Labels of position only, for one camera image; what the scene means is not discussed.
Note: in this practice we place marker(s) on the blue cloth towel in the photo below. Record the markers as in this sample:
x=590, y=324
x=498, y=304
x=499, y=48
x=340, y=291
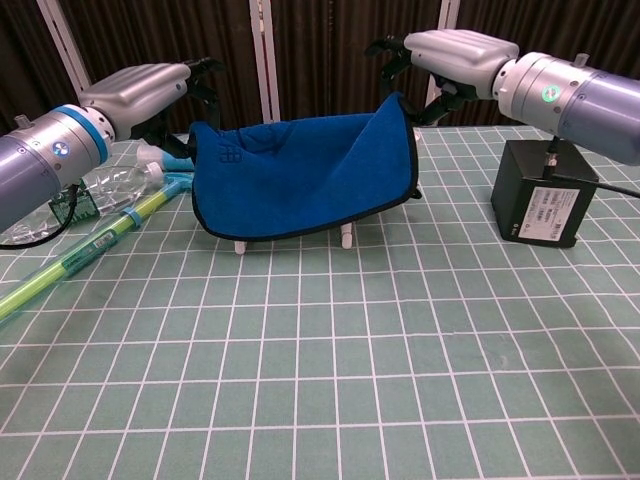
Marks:
x=300, y=175

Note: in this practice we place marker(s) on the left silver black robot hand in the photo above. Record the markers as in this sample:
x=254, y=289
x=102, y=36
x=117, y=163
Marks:
x=135, y=92

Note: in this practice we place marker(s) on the green and blue toothbrush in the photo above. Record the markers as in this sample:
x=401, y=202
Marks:
x=85, y=252

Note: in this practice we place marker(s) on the clear plastic water bottle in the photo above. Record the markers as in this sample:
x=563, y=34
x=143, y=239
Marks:
x=115, y=187

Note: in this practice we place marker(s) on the clear tube with blue labels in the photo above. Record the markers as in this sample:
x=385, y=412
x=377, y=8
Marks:
x=172, y=161

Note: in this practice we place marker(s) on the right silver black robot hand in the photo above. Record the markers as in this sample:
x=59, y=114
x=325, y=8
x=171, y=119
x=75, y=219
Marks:
x=465, y=55

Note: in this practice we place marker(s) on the green grid tablecloth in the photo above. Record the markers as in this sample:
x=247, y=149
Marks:
x=350, y=375

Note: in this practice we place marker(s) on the black cardboard box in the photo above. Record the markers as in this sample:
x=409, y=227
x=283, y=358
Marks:
x=530, y=200

